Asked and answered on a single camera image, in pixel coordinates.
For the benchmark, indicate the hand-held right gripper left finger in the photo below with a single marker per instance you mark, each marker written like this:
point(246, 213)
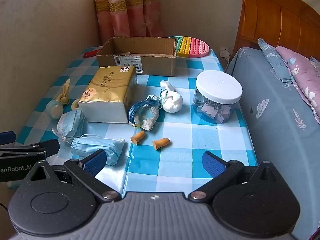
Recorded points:
point(95, 161)

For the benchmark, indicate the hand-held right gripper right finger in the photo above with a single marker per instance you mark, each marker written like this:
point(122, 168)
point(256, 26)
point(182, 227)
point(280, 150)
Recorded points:
point(212, 163)

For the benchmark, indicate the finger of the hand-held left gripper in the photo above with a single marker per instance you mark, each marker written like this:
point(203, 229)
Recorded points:
point(7, 138)
point(37, 146)

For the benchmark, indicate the blue face mask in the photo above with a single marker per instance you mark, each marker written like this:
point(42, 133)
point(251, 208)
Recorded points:
point(100, 146)
point(71, 123)

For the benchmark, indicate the light blue ceramic teapot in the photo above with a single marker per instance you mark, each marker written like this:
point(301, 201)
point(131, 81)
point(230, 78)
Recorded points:
point(54, 109)

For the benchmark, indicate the orange earplug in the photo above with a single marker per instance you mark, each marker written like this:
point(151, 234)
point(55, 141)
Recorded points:
point(138, 138)
point(161, 143)

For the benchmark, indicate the floral sachet bag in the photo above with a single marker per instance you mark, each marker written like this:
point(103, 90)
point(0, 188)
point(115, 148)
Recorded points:
point(148, 120)

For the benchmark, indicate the brown cardboard box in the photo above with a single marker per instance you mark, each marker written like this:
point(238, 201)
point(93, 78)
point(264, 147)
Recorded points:
point(150, 62)

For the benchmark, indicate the blue checked tablecloth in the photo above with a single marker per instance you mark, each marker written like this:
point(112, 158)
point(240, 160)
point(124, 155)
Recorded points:
point(190, 135)

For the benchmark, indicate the yellow scrunchie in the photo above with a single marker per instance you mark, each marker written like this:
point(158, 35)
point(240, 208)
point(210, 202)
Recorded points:
point(75, 104)

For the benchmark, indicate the knotted yellow cloth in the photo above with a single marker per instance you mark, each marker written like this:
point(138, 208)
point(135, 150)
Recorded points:
point(64, 93)

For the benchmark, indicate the clear jar with white lid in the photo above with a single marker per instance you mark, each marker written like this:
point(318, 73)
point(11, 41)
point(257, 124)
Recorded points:
point(217, 97)

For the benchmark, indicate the gold tissue pack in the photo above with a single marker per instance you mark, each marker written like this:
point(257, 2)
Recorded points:
point(110, 92)

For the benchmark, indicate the blue patterned bed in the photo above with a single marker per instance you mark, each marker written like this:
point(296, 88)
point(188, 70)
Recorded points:
point(275, 130)

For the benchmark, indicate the knotted white cloth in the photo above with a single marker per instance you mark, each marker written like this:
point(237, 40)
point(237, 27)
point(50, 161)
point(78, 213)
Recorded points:
point(172, 100)

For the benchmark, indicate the red plastic tool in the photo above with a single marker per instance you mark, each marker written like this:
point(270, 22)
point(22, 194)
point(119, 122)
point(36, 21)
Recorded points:
point(91, 53)

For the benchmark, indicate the rainbow pop bubble toy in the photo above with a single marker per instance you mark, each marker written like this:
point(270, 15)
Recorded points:
point(191, 46)

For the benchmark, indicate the blue floral pillow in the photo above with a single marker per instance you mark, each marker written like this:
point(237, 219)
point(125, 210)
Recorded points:
point(273, 60)

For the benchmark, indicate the pink floral pillow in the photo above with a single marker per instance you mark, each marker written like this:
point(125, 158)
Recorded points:
point(302, 77)

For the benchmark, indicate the pink curtain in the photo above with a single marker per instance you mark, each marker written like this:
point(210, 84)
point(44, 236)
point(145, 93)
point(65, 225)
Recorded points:
point(125, 7)

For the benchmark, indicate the wooden headboard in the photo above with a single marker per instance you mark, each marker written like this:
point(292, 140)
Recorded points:
point(275, 20)

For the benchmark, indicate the white wall charger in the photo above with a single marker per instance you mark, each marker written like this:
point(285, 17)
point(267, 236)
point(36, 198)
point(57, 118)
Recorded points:
point(224, 53)

